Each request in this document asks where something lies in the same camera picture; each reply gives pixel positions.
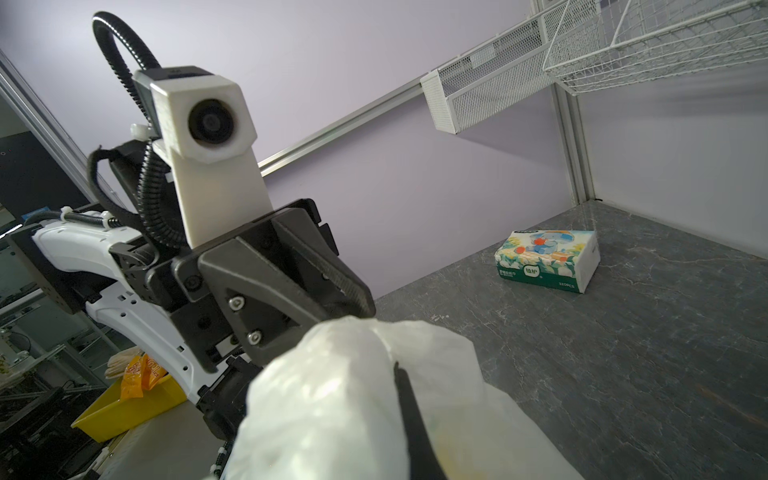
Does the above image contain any yellow plastic bin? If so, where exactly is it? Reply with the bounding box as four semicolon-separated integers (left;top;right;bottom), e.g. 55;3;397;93
71;376;187;443

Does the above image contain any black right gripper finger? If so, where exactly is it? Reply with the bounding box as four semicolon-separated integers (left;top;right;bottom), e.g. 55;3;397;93
393;362;447;480

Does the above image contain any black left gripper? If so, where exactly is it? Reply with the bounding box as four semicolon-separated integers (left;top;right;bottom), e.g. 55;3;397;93
109;198;376;371

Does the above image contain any white plastic bag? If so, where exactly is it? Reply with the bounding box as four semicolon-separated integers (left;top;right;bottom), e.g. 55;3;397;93
224;316;578;479

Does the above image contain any white mesh box basket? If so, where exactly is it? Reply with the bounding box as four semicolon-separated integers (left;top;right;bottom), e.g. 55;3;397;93
420;1;566;134

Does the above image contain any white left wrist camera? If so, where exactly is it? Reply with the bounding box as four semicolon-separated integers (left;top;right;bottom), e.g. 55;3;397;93
133;66;273;248

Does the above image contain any orange snack packet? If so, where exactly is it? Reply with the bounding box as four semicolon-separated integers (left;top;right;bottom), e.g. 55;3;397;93
120;354;168;401

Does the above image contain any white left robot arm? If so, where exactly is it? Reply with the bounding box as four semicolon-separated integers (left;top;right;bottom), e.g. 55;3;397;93
10;140;375;441

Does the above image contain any black corrugated left cable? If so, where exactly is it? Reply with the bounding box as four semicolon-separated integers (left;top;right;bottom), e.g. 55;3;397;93
86;10;190;251

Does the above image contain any white wire wall shelf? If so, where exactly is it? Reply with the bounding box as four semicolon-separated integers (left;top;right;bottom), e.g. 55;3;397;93
543;0;767;96

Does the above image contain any colourful picture card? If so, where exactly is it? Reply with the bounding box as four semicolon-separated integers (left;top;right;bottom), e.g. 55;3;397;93
494;229;601;294

